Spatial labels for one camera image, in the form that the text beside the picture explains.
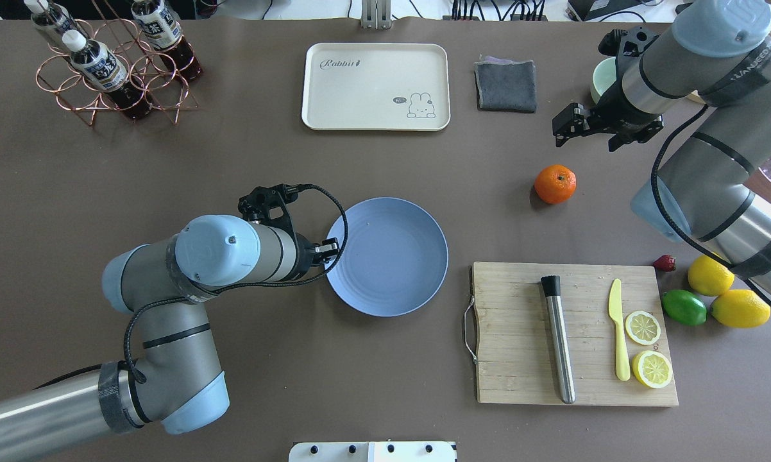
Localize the lower right drink bottle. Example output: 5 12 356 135
130 1 203 82

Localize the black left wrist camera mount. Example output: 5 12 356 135
238 184 300 240

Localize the blue round plate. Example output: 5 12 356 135
327 197 449 318

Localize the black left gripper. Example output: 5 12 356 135
292 234 341 276

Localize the orange fruit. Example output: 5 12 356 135
533 164 578 204

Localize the light green bowl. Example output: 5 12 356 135
590 56 617 103

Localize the thick lemon half slice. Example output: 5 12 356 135
631 350 674 389

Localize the lower left drink bottle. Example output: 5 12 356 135
24 0 89 49

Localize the grey folded cloth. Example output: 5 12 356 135
474 56 538 114

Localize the copper wire bottle rack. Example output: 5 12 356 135
25 1 203 126

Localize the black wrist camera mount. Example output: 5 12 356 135
598 24 660 80
238 184 300 240

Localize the green lime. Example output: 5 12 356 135
661 289 708 327

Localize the yellow plastic knife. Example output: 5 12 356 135
608 278 631 381

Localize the cream rabbit tray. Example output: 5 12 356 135
301 43 451 131

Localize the drink bottle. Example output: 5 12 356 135
24 0 89 49
130 1 203 82
62 30 152 120

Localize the top drink bottle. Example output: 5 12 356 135
62 30 152 120

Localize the upper yellow lemon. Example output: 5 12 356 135
687 255 735 296

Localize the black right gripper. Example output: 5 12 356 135
552 90 664 152

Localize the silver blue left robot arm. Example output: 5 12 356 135
0 214 344 461

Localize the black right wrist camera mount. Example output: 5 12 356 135
598 24 660 80

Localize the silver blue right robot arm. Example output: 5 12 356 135
552 1 771 295

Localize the steel muddler black tip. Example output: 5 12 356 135
540 275 576 404

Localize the red strawberry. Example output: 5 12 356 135
652 254 676 273

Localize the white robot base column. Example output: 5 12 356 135
288 440 458 461

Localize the yellow lemon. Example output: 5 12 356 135
687 255 735 296
711 289 771 329

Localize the lower yellow lemon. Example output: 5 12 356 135
711 289 771 329

